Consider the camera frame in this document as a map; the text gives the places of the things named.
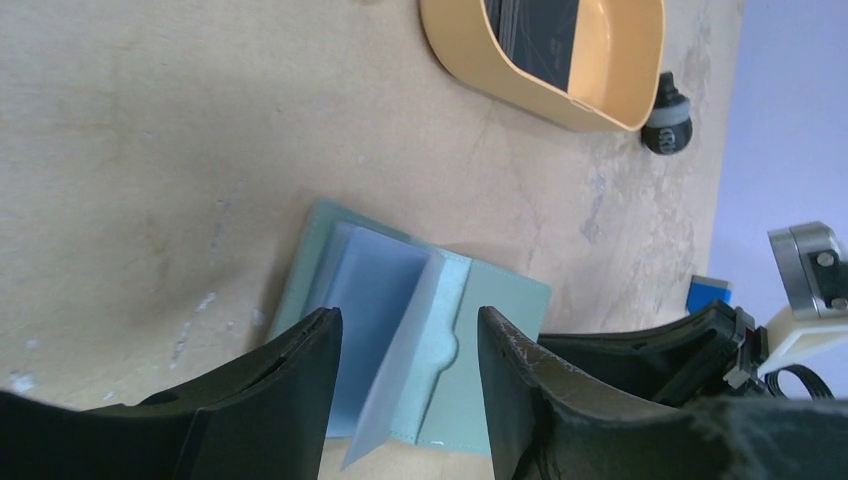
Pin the black grey knob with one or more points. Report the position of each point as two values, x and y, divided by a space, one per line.
669 127

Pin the small blue object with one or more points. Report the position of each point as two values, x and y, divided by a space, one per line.
704 290

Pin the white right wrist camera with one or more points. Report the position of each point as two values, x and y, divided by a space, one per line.
812 265

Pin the tan oval tray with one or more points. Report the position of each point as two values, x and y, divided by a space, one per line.
615 67

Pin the black credit card stack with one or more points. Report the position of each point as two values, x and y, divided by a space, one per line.
537 36

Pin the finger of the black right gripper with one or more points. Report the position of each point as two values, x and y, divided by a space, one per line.
672 364

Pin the teal card holder wallet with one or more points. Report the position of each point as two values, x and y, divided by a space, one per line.
408 368

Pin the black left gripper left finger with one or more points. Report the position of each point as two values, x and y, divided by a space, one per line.
263 415

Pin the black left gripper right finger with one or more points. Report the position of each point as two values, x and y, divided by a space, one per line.
547 419

